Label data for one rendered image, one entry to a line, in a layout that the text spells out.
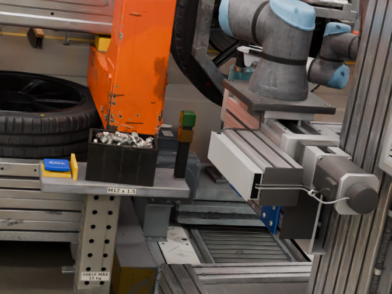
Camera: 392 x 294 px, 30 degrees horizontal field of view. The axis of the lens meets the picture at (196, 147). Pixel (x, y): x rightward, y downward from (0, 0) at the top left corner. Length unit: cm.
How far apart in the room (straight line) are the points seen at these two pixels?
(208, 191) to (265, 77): 107
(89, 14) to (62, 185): 84
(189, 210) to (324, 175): 129
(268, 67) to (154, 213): 99
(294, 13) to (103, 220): 84
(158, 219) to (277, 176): 115
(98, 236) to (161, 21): 66
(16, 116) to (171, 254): 71
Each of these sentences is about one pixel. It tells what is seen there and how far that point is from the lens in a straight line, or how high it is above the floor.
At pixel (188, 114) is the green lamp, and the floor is 66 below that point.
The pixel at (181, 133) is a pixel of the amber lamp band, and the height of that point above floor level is 60.
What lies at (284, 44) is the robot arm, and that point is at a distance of 179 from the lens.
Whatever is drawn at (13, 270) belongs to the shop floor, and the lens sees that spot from 255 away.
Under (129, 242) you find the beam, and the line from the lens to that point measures 251.
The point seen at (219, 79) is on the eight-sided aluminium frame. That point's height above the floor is 67.
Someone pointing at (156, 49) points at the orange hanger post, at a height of 81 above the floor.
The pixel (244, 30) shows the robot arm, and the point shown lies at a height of 96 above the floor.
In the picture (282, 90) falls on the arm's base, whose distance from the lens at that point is 180.
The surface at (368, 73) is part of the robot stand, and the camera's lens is 174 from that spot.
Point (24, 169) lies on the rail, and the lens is 238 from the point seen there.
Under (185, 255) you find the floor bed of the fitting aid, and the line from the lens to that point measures 259.
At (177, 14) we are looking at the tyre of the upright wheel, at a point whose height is 86.
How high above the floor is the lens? 123
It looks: 18 degrees down
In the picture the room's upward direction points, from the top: 9 degrees clockwise
